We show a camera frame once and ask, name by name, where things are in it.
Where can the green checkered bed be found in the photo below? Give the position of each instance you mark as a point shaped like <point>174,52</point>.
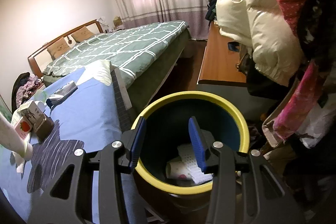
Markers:
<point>145,56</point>

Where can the white cylindrical bottle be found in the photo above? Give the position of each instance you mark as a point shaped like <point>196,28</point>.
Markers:
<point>11,140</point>

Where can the wooden desk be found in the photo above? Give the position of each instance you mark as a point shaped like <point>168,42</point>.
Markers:
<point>219,63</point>

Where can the brown pillow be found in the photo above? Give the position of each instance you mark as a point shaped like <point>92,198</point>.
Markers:
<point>82,34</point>
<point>58,48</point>

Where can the dark clothes pile on desk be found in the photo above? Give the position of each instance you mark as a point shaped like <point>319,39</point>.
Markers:
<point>211,14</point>

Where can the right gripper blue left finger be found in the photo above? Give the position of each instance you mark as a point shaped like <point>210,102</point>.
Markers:
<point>68,197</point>

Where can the pile of clothes on nightstand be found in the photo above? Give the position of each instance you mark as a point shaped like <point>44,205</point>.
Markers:
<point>23,89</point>

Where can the pink floral cloth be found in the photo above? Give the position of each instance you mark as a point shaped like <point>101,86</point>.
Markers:
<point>300,104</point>

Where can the wooden headboard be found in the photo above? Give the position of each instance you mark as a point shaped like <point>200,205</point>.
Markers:
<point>40,58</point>

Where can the white paper trash in bin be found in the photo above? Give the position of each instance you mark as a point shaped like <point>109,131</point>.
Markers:
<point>184,171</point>

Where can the right brown pillow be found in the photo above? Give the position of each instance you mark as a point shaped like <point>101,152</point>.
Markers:
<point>82,34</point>

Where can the pink strawberry milk carton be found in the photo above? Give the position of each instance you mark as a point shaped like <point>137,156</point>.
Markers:
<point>23,127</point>

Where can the cream down jacket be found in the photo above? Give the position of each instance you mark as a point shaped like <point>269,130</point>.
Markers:
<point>260,25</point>

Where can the floral tea box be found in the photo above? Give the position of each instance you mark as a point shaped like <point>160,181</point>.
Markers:
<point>33,111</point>

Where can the silver blue snack wrapper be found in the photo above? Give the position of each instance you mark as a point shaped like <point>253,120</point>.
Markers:
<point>61,94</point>

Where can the blue patterned table cloth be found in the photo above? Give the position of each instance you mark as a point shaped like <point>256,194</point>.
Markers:
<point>89,119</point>

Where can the yellow rimmed trash bin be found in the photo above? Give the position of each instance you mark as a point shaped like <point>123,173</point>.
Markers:
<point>167,128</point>

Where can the left brown pillow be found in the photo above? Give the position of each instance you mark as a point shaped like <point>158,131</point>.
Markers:
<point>58,48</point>

